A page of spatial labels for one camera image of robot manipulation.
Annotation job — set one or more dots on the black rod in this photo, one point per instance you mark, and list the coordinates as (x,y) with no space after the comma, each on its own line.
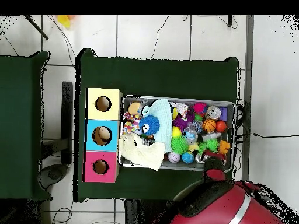
(37,28)

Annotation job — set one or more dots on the orange toy building brick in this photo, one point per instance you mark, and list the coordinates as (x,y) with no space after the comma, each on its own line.
(224,147)

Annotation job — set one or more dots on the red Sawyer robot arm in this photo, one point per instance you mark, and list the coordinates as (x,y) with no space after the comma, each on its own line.
(222,205)

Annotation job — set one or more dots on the wooden box with three holes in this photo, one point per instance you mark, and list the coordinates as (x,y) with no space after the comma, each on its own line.
(102,144)

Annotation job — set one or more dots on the mint green muslin cloth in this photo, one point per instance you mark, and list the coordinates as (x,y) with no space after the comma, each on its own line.
(164,121)

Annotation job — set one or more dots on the small orange basketball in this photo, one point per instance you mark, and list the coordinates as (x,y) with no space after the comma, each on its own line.
(209,125)

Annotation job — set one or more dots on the crumpled polka dot paper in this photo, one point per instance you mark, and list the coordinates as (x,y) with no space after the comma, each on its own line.
(130,124)

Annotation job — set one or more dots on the blue spiky ball with eyes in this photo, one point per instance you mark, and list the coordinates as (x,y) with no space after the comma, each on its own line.
(149,124)

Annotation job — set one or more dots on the smooth orange-red ball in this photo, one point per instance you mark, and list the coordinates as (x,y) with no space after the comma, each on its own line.
(221,126)

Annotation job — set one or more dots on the pink spiky rubber ball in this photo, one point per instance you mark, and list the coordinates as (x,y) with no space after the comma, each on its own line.
(199,107)

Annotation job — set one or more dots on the yellow plastic toy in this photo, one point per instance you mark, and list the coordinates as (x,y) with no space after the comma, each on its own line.
(63,20)

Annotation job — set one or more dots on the dark green tablecloth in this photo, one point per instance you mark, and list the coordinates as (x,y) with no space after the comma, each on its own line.
(163,77)

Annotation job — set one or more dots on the dark green side table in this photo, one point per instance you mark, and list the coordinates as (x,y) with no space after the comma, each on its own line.
(18,81)

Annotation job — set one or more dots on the small green spiky rubber ball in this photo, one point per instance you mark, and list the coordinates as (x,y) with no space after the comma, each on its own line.
(179,145)

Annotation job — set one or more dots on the cream muslin cloth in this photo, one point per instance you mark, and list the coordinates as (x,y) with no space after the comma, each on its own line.
(144,151)

